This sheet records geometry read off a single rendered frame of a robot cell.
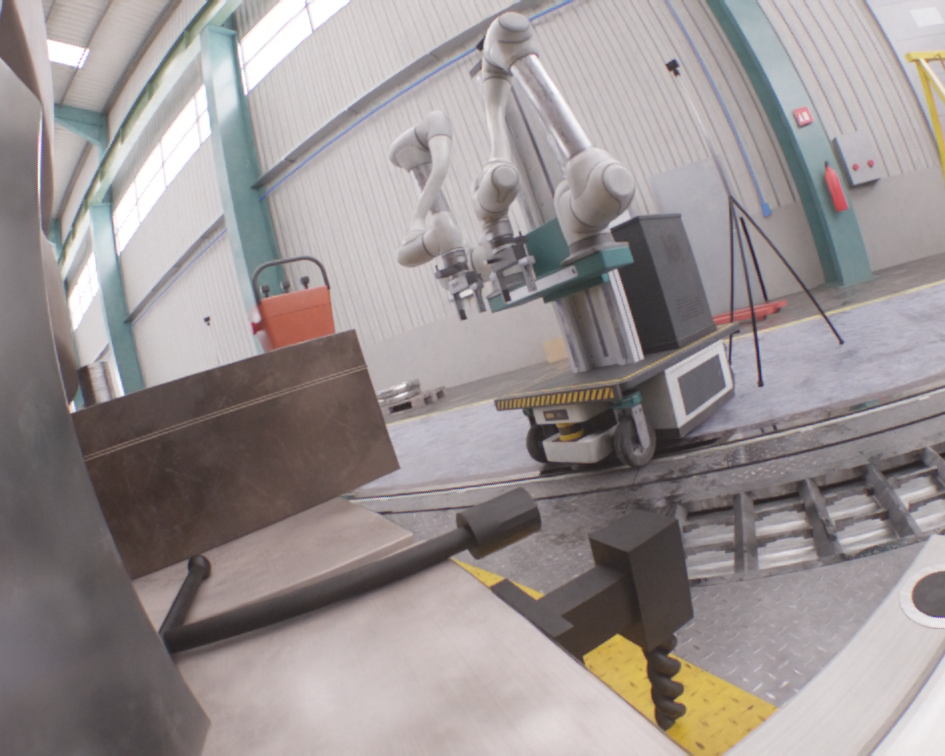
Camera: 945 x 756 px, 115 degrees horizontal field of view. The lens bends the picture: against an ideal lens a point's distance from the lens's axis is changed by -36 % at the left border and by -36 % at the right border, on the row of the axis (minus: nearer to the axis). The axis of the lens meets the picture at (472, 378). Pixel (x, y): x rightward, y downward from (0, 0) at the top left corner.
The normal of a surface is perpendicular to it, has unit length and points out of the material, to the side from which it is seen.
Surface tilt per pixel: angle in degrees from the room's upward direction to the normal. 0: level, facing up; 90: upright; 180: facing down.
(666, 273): 90
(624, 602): 90
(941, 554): 0
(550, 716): 0
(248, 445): 90
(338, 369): 90
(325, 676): 0
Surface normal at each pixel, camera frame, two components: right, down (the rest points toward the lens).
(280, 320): 0.62, -0.02
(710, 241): -0.47, 0.21
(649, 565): 0.36, -0.06
